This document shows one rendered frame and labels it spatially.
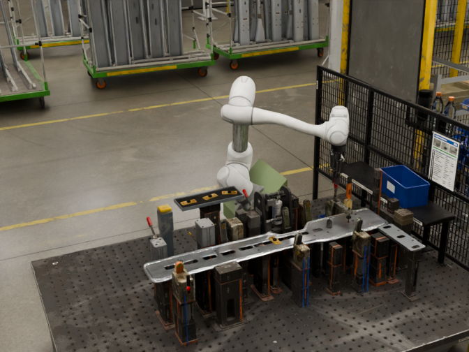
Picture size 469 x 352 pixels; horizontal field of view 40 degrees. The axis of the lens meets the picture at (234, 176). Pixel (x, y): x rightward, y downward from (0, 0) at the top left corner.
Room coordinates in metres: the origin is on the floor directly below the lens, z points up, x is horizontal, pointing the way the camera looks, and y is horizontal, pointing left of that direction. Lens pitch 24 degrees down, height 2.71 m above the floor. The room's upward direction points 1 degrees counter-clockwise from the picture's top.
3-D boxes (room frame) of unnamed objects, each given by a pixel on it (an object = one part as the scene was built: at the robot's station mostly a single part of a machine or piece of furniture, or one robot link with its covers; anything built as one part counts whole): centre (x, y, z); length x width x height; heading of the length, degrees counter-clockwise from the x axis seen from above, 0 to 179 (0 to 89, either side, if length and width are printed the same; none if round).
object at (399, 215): (3.20, -0.93, 0.88); 0.08 x 0.08 x 0.36; 25
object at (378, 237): (3.06, -0.78, 0.84); 0.11 x 0.10 x 0.28; 25
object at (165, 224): (3.11, 0.38, 0.92); 0.08 x 0.08 x 0.44; 25
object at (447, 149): (3.34, -1.18, 1.30); 0.23 x 0.02 x 0.31; 25
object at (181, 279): (2.60, 0.25, 0.88); 0.15 x 0.11 x 0.36; 25
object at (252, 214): (3.17, -0.10, 0.89); 0.13 x 0.11 x 0.38; 25
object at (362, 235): (2.99, -0.66, 0.87); 0.12 x 0.09 x 0.35; 25
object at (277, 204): (3.24, -0.21, 0.94); 0.18 x 0.13 x 0.49; 115
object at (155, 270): (2.99, -0.19, 1.00); 1.38 x 0.22 x 0.02; 115
